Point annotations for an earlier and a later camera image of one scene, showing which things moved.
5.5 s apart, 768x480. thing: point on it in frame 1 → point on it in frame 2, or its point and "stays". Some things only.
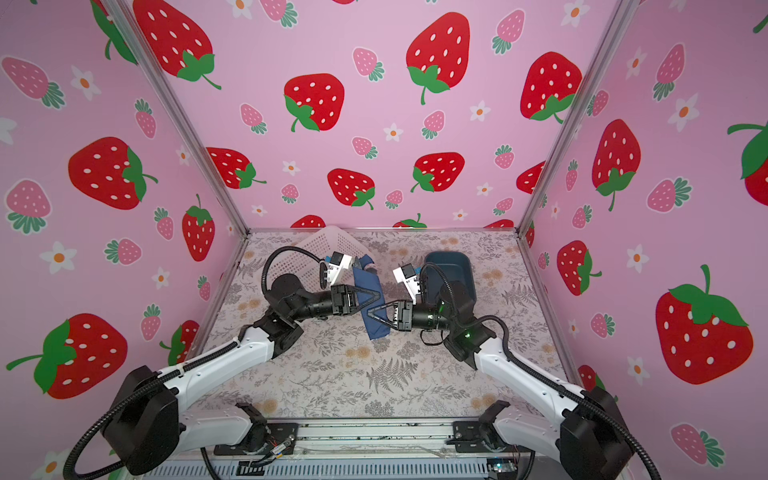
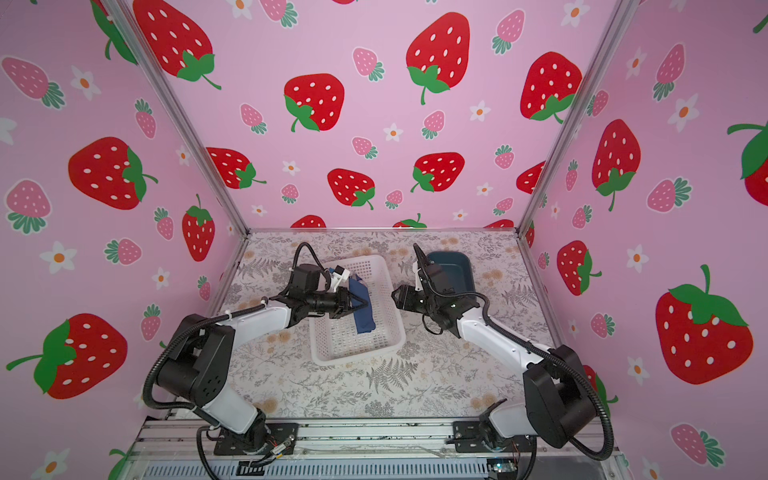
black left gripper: (340, 302) stays
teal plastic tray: (456, 266) stays
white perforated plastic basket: (321, 243) → (335, 339)
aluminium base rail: (370, 449) stays
